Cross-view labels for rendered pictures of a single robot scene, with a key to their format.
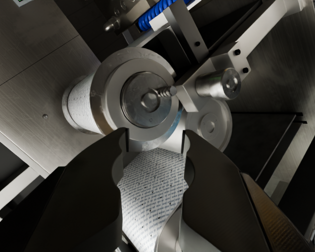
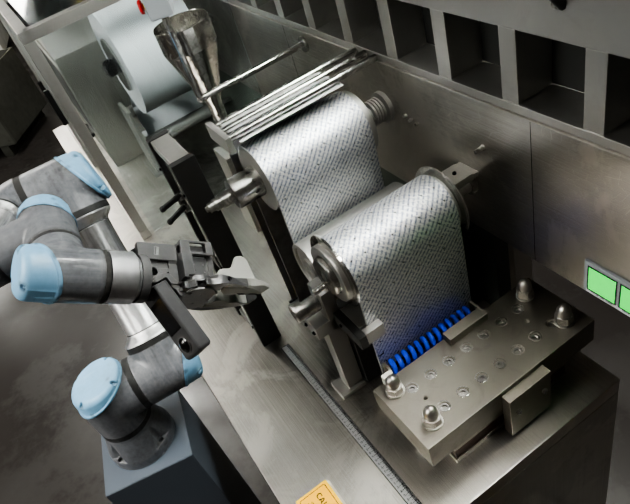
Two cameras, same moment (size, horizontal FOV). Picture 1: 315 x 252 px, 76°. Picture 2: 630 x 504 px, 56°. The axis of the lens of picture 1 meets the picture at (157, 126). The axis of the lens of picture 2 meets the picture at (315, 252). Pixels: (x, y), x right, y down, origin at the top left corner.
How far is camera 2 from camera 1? 89 cm
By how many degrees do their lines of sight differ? 43
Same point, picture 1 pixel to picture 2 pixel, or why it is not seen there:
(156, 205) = (293, 186)
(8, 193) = (440, 37)
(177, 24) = (352, 331)
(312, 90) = (298, 332)
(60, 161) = (437, 103)
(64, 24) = (551, 263)
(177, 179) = (302, 209)
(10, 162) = (493, 47)
